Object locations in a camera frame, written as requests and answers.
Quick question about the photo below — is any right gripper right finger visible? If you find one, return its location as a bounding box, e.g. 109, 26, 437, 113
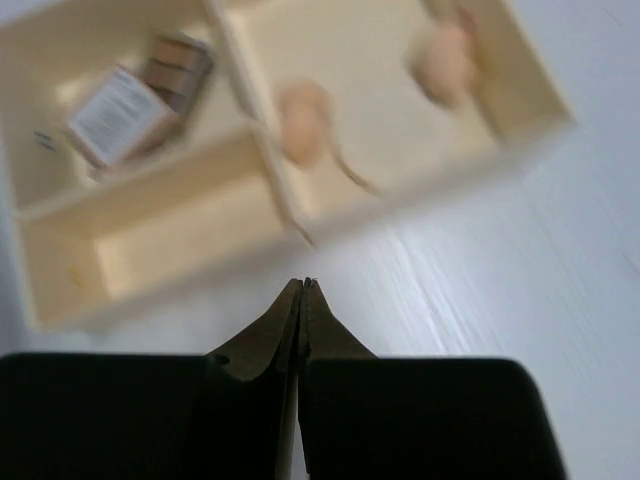
298, 278, 376, 475

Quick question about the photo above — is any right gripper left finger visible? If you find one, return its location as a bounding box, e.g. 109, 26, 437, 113
204, 279, 303, 479

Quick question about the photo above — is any round white powder puff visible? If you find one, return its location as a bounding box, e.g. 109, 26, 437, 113
328, 85, 500, 196

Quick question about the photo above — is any beige sponge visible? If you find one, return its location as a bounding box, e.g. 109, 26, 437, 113
278, 80, 333, 167
407, 9, 480, 109

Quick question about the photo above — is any colourful square eyeshadow palette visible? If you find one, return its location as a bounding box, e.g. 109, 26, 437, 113
64, 65, 177, 170

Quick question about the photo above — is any long brown eyeshadow palette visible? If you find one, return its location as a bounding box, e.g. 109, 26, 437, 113
140, 34, 214, 118

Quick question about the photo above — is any wooden compartment box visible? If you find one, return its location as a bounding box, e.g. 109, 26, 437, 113
1, 1, 573, 331

